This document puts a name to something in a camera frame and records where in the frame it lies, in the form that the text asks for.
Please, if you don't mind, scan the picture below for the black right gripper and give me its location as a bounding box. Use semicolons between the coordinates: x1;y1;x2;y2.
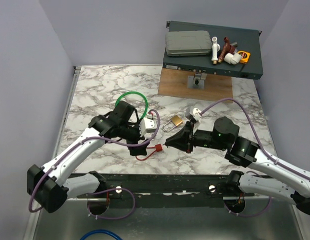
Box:
165;121;227;154

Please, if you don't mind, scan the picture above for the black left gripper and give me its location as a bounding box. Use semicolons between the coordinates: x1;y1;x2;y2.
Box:
118;120;150;156

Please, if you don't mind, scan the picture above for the brass padlock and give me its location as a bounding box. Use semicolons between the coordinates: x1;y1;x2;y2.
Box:
162;115;183;133

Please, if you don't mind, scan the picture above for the red plastic seal tag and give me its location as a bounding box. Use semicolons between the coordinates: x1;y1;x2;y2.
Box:
135;143;163;161

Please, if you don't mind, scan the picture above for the green cable lock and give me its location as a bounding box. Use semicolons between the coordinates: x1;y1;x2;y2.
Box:
115;91;149;119

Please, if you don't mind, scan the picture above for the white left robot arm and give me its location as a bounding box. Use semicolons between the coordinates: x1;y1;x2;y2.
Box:
27;101;156;213

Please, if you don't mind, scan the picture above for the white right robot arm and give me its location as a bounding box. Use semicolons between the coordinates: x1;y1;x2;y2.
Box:
165;117;310;216

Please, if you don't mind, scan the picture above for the white elbow pipe fitting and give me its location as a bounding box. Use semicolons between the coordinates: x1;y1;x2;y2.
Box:
224;52;242;65

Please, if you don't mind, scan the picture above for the grey plastic case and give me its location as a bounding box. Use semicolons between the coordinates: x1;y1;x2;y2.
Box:
165;30;212;57

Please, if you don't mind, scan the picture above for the white pipe fitting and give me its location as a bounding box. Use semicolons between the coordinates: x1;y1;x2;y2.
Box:
211;36;220;65

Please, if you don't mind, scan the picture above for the brown pipe fitting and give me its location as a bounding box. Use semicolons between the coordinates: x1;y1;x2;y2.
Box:
217;37;233;63

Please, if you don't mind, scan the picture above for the yellow tape measure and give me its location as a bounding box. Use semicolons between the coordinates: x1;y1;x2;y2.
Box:
237;50;251;64

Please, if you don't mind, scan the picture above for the dark grey pipe fitting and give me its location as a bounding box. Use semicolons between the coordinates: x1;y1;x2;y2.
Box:
229;41;238;54

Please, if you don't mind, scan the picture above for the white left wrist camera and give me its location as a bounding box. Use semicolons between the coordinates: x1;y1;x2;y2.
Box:
139;117;157;137

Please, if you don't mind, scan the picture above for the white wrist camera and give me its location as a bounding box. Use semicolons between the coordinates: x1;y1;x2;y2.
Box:
139;117;157;137
185;106;202;133

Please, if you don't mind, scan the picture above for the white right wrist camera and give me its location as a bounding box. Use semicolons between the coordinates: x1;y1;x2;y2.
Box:
185;106;202;133

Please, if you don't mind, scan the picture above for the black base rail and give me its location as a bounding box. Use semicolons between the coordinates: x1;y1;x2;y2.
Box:
78;171;242;208

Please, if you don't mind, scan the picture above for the grey metal bracket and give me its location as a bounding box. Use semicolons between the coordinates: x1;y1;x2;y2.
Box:
187;73;207;90

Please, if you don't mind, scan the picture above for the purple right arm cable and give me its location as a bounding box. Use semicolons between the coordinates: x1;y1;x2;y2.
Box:
199;97;310;218

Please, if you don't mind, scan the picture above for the aluminium side rail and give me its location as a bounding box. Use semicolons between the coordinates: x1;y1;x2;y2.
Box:
53;65;82;158

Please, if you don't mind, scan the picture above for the blue cable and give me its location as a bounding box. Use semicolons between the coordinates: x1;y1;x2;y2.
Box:
80;229;123;240

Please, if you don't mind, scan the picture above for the dark teal network switch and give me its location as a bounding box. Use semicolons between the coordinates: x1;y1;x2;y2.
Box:
163;21;263;80

